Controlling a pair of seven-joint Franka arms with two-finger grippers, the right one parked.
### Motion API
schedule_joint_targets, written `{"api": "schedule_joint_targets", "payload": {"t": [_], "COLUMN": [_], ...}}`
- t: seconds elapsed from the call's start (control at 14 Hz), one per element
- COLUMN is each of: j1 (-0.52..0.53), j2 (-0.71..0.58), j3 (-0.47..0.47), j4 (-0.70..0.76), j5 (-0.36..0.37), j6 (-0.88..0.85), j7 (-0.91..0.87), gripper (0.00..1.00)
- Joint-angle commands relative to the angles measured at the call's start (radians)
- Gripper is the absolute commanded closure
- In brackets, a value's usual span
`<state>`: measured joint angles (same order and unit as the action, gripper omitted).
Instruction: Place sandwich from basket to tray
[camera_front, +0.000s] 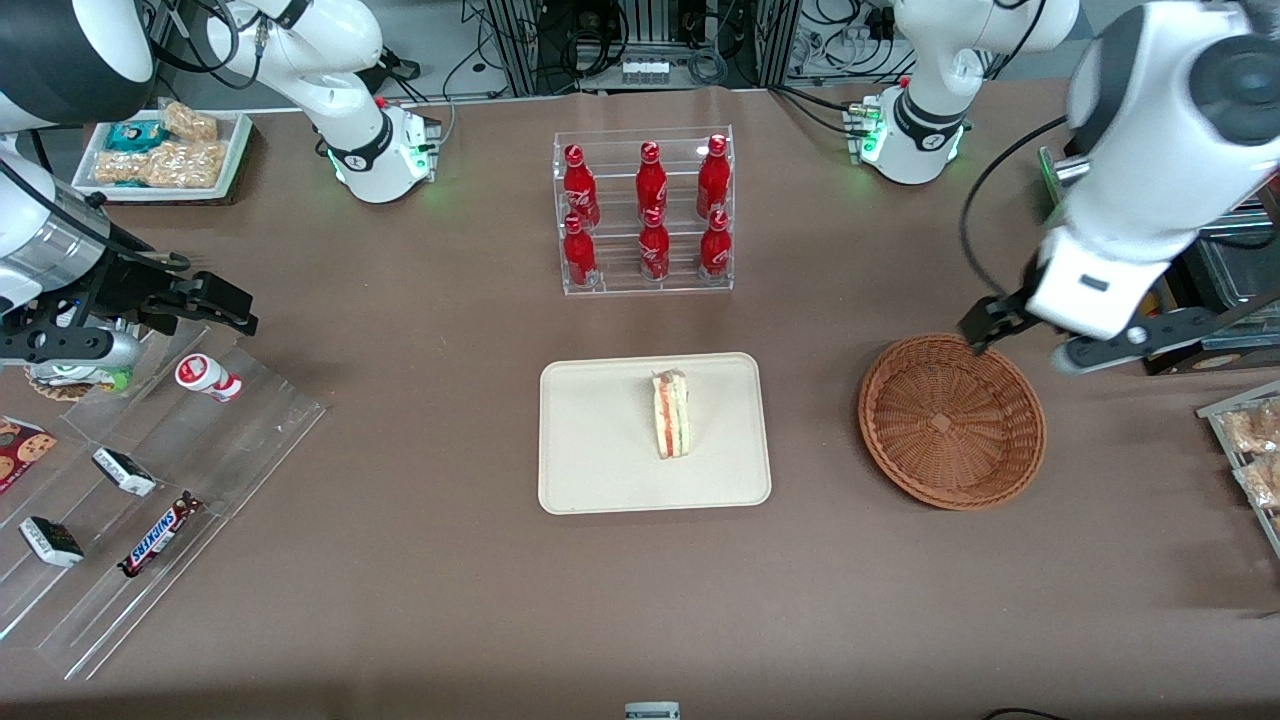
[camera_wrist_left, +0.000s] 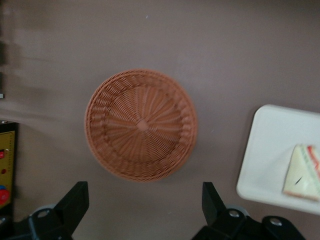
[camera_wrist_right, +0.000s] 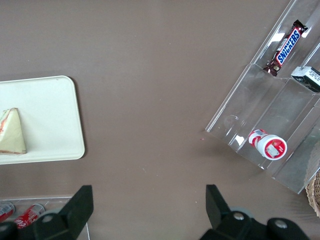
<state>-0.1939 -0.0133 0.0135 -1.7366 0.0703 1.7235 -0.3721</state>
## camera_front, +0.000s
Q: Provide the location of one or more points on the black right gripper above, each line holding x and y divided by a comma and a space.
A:
118, 282

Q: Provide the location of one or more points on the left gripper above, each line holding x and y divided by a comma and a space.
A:
992, 319

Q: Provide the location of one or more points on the triangle sandwich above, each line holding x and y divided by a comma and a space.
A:
671, 415

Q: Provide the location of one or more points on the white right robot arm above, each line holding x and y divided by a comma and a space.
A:
340, 60

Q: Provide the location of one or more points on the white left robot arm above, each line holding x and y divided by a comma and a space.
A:
1160, 120

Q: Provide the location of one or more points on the brown wicker basket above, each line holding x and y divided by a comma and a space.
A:
950, 420

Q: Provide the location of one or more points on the white snack tray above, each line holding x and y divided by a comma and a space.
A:
235, 150

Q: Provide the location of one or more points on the grey tray with bread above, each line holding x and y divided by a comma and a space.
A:
1215, 415

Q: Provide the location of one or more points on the beige plastic tray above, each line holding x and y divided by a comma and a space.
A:
600, 440

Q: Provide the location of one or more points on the white red yogurt bottle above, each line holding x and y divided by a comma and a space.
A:
205, 376

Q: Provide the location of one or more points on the large clear bag of snacks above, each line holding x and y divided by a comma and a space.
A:
188, 165

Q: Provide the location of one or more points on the clear acrylic stepped display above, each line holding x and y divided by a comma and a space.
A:
230, 450

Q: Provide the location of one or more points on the green white round container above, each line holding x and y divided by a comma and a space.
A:
80, 380

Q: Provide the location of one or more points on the small clear bag of snacks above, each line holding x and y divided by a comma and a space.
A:
120, 168
190, 122

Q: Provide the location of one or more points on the teal snack packet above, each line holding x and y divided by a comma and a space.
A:
135, 135

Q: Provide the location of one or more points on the black white snack packet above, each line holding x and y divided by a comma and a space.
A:
50, 541
125, 472

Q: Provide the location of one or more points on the Snickers chocolate bar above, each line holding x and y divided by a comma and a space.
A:
160, 535

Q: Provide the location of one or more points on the red cookie packet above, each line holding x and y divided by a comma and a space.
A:
20, 450

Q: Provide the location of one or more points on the bagged bread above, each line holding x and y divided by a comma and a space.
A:
1262, 482
1255, 428

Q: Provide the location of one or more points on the red cola bottle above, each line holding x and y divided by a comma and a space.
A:
654, 250
579, 255
713, 180
651, 180
580, 190
715, 248

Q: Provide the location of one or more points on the clear acrylic bottle rack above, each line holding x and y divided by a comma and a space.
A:
615, 280

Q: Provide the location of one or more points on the white power strip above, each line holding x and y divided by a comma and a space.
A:
646, 71

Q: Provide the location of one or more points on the aluminium equipment rack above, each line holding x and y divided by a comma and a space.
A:
650, 30

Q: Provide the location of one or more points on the small white grey device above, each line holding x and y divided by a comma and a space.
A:
652, 711

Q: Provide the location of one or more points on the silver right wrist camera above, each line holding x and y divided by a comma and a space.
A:
70, 345

